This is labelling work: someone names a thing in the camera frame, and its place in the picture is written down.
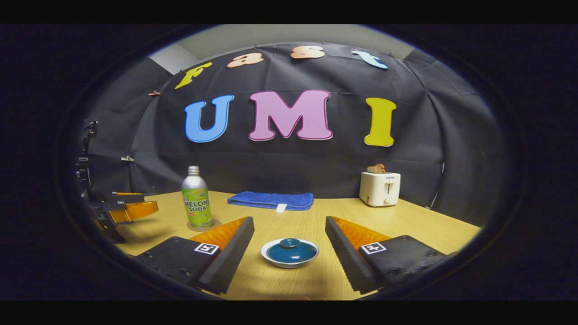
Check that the white metal clip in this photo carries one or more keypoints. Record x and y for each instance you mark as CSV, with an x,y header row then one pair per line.
x,y
127,158

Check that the silver green label water bottle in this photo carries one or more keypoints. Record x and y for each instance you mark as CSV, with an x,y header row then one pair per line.
x,y
197,203

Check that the toast slice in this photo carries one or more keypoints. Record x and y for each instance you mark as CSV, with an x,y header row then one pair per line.
x,y
376,169

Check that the round brown coaster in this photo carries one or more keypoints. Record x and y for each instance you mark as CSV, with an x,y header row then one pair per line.
x,y
217,224

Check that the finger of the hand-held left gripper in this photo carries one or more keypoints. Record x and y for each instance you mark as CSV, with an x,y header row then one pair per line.
x,y
131,197
135,212

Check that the teal teacup lid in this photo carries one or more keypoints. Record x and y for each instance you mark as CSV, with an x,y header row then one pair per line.
x,y
291,253

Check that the blue towel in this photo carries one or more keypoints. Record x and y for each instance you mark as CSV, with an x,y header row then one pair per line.
x,y
271,199

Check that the white toaster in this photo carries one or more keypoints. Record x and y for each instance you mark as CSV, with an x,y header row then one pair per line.
x,y
379,188

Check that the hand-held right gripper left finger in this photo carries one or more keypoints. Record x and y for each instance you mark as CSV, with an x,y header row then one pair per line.
x,y
232,262

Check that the black backdrop cloth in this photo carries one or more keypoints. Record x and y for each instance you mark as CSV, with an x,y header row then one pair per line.
x,y
316,158

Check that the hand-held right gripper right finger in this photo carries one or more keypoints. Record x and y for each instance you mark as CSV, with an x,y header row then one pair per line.
x,y
343,262

